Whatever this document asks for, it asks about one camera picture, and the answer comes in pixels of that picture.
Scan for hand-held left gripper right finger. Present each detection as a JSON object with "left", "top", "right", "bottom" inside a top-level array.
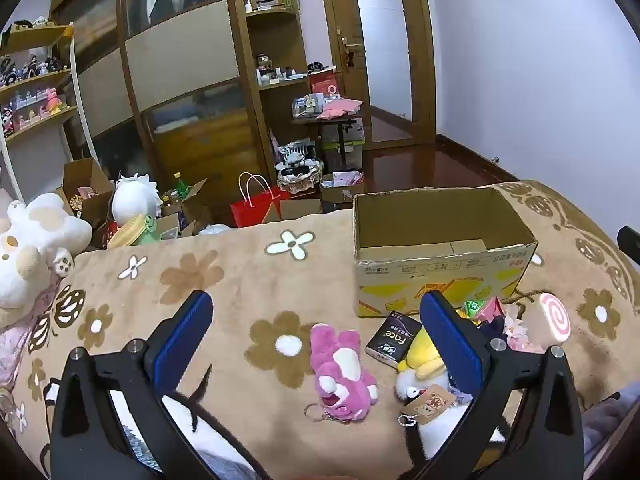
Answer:
[{"left": 415, "top": 290, "right": 586, "bottom": 480}]

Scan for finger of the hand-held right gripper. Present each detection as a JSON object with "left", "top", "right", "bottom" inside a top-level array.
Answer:
[{"left": 617, "top": 225, "right": 640, "bottom": 265}]

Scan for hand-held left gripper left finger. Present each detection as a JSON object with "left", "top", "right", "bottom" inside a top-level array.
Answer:
[{"left": 50, "top": 290, "right": 216, "bottom": 480}]

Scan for dark purple plush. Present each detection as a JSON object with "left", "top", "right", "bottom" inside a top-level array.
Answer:
[{"left": 475, "top": 317, "right": 507, "bottom": 343}]

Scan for pink plastic-wrapped plush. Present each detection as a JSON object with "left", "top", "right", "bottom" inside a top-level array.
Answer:
[{"left": 500, "top": 305, "right": 548, "bottom": 356}]

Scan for pink white plush toy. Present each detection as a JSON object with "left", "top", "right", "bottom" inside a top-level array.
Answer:
[{"left": 303, "top": 323, "right": 379, "bottom": 423}]

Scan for red pink packet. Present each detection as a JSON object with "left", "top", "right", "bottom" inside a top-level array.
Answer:
[{"left": 475, "top": 296, "right": 508, "bottom": 323}]

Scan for beige floral blanket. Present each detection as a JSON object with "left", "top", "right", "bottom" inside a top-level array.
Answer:
[{"left": 0, "top": 180, "right": 640, "bottom": 480}]

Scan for black tissue packet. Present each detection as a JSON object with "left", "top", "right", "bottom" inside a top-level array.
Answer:
[{"left": 366, "top": 311, "right": 422, "bottom": 365}]

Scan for white black cloth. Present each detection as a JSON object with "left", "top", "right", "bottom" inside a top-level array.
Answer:
[{"left": 45, "top": 380, "right": 273, "bottom": 480}]

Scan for pink swirl plush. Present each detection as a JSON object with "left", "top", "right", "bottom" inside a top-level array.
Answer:
[{"left": 525, "top": 292, "right": 572, "bottom": 348}]

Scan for yellow green frog toy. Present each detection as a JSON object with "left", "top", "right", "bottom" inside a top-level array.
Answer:
[{"left": 107, "top": 212, "right": 161, "bottom": 250}]

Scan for brown cardboard box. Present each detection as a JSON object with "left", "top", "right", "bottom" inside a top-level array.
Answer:
[
  {"left": 262, "top": 199, "right": 323, "bottom": 223},
  {"left": 160, "top": 178, "right": 213, "bottom": 238},
  {"left": 55, "top": 157, "right": 117, "bottom": 231}
]

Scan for red paper bag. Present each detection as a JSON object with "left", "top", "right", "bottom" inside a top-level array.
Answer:
[{"left": 230, "top": 172, "right": 292, "bottom": 229}]

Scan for white round plush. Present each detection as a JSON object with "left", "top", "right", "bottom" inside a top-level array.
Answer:
[{"left": 111, "top": 172, "right": 163, "bottom": 227}]

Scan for pink bedding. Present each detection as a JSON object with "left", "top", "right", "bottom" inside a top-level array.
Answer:
[{"left": 0, "top": 280, "right": 63, "bottom": 391}]

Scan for grey clothing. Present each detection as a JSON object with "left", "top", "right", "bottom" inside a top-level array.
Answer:
[{"left": 580, "top": 377, "right": 640, "bottom": 466}]

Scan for large white bear plush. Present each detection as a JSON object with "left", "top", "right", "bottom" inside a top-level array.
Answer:
[{"left": 0, "top": 192, "right": 93, "bottom": 311}]

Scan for small cardboard box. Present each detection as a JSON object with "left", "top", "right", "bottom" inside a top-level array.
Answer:
[{"left": 320, "top": 180, "right": 366, "bottom": 204}]

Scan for lace-trimmed basket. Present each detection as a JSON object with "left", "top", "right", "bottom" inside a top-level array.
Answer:
[{"left": 277, "top": 160, "right": 326, "bottom": 195}]

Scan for clear plastic storage bin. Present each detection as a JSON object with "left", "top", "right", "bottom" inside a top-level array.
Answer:
[{"left": 320, "top": 122, "right": 366, "bottom": 171}]

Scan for black white striped plush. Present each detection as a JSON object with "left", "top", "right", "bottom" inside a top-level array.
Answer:
[{"left": 277, "top": 141, "right": 321, "bottom": 168}]

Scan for small side table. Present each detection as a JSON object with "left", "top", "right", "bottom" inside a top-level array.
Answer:
[{"left": 290, "top": 110, "right": 366, "bottom": 171}]

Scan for wooden corner shelf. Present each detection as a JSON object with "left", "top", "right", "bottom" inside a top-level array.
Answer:
[{"left": 235, "top": 0, "right": 321, "bottom": 176}]

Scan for pink papers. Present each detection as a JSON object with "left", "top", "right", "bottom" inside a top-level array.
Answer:
[{"left": 316, "top": 97, "right": 365, "bottom": 121}]

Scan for red box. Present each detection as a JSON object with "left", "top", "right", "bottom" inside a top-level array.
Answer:
[{"left": 309, "top": 71, "right": 343, "bottom": 98}]

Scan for wooden wardrobe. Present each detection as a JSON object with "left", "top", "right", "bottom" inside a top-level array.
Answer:
[{"left": 50, "top": 0, "right": 261, "bottom": 211}]

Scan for wooden door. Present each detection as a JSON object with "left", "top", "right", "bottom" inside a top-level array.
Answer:
[{"left": 317, "top": 0, "right": 436, "bottom": 148}]

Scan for rows of small figurines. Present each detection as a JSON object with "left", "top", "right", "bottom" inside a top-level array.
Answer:
[{"left": 0, "top": 50, "right": 71, "bottom": 136}]

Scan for yellow white display shelf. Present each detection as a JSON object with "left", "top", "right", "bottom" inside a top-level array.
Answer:
[{"left": 0, "top": 22, "right": 96, "bottom": 201}]

